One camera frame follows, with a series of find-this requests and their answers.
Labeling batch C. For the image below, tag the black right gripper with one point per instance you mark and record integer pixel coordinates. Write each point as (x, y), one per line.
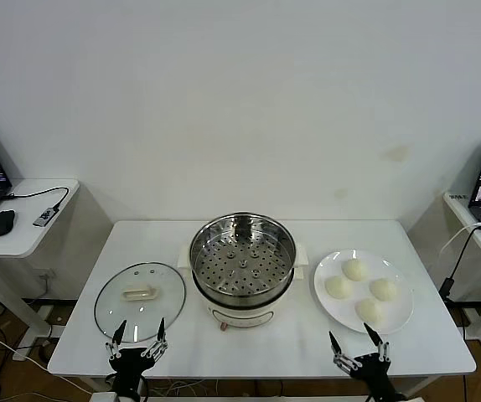
(374, 372)

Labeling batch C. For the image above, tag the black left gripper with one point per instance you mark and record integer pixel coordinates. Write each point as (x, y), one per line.
(129, 364)

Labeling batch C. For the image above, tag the white steamed baozi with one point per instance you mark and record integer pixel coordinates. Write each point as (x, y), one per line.
(339, 288)
(369, 310)
(384, 290)
(354, 269)

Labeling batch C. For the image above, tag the round glass pot lid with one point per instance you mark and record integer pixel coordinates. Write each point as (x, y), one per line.
(110, 301)

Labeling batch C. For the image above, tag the perforated steel steamer basket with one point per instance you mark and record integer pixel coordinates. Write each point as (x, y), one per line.
(244, 268)

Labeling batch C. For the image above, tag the round white plate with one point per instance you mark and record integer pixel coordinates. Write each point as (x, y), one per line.
(332, 310)

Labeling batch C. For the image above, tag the white electric cooker pot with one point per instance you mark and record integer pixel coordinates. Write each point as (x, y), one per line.
(244, 316)

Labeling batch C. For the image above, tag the white rounded side table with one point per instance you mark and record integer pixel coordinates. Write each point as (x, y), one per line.
(22, 243)

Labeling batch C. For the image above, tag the grey usb hub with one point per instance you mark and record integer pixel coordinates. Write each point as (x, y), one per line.
(45, 216)

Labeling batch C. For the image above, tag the white label sticker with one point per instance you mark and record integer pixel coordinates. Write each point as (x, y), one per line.
(458, 197)

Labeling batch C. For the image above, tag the black computer mouse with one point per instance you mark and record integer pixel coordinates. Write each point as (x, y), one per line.
(1, 223)

